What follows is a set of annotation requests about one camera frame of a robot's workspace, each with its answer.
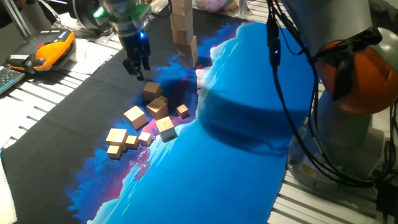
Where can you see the purple plastic bag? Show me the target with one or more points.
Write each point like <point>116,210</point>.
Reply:
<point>214,4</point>

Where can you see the white paper sheets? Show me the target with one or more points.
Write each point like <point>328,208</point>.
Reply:
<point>88,57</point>

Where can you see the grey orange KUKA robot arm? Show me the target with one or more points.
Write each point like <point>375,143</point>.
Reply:
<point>326,18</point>

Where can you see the black round spool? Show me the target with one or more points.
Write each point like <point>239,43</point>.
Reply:
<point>82,15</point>

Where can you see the aluminium frame post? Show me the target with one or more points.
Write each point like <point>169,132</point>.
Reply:
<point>17,18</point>

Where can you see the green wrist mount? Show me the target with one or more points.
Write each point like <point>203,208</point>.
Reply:
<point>141,11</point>

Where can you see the small wooden cube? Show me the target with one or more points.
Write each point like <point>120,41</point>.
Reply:
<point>113,151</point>
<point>163,99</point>
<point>131,141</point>
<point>182,111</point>
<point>145,138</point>

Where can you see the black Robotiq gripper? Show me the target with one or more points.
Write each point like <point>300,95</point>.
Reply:
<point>136,45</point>

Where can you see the dark computer keyboard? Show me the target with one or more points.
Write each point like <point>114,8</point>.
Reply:
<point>7,77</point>

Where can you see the blue landscape printed cloth mat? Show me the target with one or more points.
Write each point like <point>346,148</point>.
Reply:
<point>217,171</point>

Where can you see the orange black teach pendant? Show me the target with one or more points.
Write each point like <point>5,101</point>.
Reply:
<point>53,49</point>

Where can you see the grey metal base plate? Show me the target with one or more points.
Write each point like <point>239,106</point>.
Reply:
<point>93,35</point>

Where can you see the metal post with foot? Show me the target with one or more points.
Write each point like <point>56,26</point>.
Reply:
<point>244,7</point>

